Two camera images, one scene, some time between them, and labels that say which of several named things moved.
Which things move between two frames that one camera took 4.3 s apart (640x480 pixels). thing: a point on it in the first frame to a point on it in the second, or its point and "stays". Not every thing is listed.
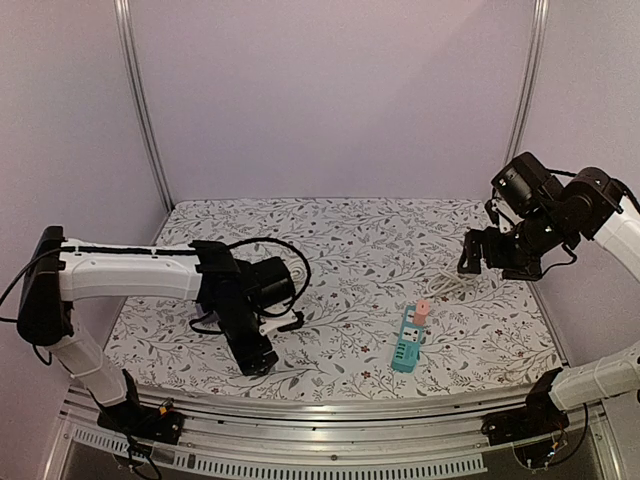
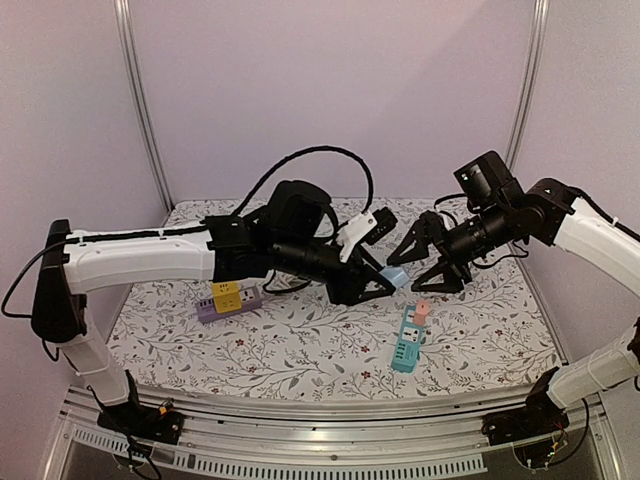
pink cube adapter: (422, 310) stays
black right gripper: (480, 248) to (447, 248)
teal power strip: (407, 349) stays
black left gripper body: (249, 359) to (296, 258)
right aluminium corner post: (540, 10) stays
